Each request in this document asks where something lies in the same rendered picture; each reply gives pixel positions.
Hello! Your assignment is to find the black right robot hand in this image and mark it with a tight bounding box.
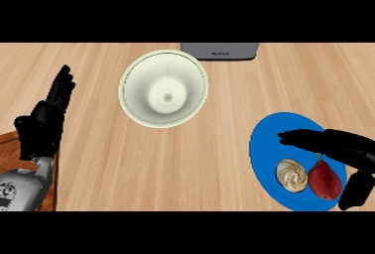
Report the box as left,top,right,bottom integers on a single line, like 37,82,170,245
278,128,375,211

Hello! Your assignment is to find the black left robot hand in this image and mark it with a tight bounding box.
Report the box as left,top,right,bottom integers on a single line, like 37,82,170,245
14,64,79,162

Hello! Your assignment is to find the beige frosted cupcake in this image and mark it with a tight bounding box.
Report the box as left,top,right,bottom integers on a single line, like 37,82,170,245
275,158,309,193

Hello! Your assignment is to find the blue plate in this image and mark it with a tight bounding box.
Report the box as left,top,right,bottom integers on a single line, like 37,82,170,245
249,111,349,212

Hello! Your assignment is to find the pale cream bowl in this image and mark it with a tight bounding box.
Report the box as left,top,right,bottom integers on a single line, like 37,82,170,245
119,49,212,129

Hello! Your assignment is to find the red pear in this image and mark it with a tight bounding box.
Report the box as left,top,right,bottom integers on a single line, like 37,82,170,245
308,153,345,201

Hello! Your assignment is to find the grey appliance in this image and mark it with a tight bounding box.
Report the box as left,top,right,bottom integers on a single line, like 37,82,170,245
179,43,262,62

